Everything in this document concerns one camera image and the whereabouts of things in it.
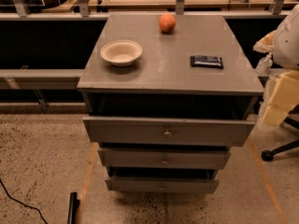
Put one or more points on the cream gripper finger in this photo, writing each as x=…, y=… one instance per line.
x=265, y=44

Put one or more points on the black office chair base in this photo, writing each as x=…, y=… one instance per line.
x=286, y=140

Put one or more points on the top grey drawer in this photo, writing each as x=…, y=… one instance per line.
x=191, y=132

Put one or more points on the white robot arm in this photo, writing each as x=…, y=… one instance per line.
x=283, y=43

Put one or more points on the orange fruit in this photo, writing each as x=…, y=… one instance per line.
x=167, y=23

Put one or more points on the white paper bowl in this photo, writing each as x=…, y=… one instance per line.
x=121, y=52

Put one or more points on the clear sanitizer bottle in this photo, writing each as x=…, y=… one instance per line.
x=264, y=65

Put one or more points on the grey drawer cabinet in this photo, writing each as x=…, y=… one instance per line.
x=162, y=84

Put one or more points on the grey metal railing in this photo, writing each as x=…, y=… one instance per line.
x=34, y=57

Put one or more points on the bottom grey drawer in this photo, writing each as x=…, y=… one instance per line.
x=162, y=185

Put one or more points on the black bar on floor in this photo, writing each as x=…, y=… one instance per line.
x=73, y=206

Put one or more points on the middle grey drawer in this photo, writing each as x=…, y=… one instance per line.
x=163, y=158

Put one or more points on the grey drawer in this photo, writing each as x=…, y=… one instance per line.
x=163, y=158
x=162, y=185
x=191, y=132

